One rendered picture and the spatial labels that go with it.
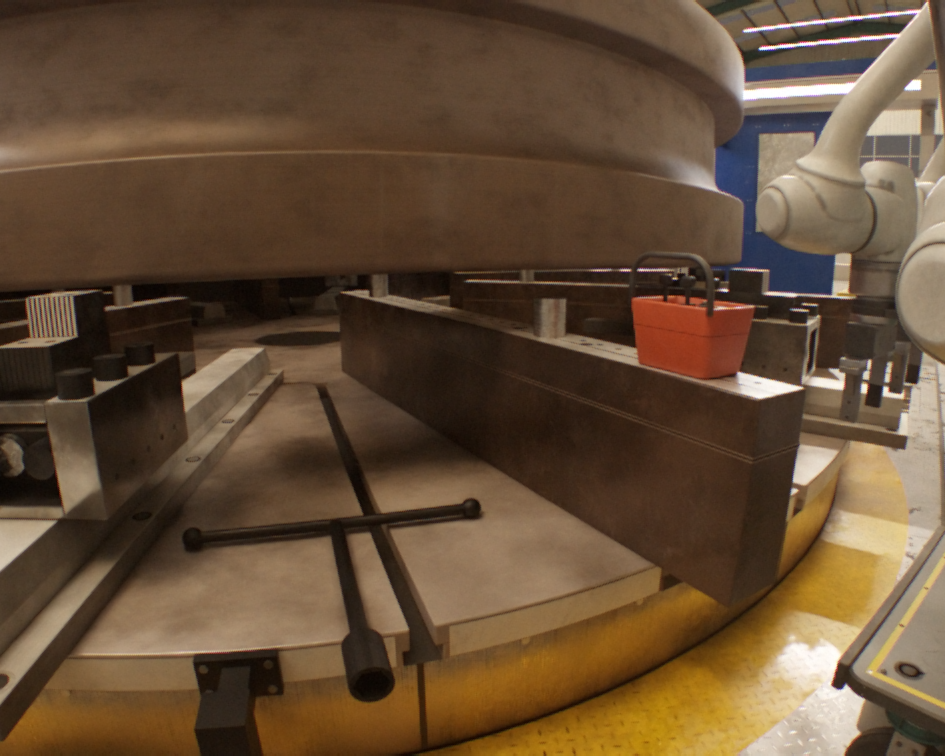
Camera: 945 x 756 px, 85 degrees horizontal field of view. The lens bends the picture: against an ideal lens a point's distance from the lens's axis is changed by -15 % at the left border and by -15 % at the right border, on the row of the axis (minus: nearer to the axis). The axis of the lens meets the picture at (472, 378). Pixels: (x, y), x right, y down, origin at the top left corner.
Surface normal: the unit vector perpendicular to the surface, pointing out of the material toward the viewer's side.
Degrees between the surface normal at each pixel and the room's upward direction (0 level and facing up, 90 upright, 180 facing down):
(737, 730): 0
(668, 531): 90
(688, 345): 97
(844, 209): 104
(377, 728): 90
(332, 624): 0
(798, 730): 0
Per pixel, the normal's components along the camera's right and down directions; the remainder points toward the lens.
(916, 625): 0.00, -0.97
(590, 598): 0.41, 0.21
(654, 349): -0.86, 0.22
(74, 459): 0.11, 0.22
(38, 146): 0.01, -0.26
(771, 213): -0.98, 0.17
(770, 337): -0.62, 0.18
